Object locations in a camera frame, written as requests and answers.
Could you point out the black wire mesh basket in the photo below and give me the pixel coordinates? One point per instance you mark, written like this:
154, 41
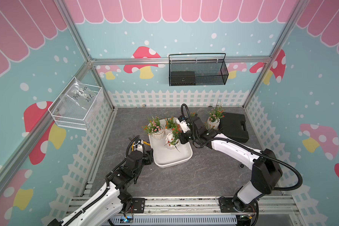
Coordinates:
209, 68

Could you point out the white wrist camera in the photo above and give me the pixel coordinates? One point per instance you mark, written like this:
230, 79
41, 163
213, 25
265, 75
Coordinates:
139, 146
181, 121

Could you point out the black box in basket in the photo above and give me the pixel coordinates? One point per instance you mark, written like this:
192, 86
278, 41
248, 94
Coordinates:
182, 78

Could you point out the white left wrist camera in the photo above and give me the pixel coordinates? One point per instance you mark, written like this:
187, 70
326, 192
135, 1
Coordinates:
139, 146

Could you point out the red flower pot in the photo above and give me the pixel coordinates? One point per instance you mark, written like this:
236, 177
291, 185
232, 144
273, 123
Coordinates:
170, 125
173, 138

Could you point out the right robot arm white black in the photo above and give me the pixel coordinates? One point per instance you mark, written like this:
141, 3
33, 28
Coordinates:
265, 167

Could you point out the red flower pot front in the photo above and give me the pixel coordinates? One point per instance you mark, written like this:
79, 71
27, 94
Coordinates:
170, 125

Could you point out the yellow handled pliers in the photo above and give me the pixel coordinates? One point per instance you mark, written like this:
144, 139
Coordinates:
145, 143

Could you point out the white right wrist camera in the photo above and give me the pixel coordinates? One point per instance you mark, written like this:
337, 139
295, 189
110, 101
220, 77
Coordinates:
181, 121

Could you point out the clear acrylic wall bin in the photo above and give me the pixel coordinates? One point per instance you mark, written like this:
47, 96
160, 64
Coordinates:
65, 122

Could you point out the white plastic storage box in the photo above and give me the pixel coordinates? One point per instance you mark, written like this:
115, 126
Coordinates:
166, 156

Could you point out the pink flower pot back right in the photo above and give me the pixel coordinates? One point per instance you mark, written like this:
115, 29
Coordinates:
215, 115

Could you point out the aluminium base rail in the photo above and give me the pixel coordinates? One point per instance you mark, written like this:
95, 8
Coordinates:
205, 211

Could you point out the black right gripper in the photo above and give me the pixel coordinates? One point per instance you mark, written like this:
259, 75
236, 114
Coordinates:
181, 138

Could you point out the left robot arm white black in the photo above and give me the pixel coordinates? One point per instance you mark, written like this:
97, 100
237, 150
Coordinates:
112, 198

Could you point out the black plastic tool case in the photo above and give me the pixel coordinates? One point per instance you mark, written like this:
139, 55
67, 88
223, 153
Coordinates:
234, 127

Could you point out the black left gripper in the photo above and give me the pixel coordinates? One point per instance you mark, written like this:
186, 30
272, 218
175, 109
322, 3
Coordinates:
149, 157

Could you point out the green circuit board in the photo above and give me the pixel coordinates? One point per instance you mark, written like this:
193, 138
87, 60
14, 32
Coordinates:
126, 220

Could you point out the plastic bag with writing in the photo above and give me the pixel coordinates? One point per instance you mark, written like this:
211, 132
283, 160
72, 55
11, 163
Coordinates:
76, 101

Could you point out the pink flower white pot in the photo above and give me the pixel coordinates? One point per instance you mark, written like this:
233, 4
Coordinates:
154, 128

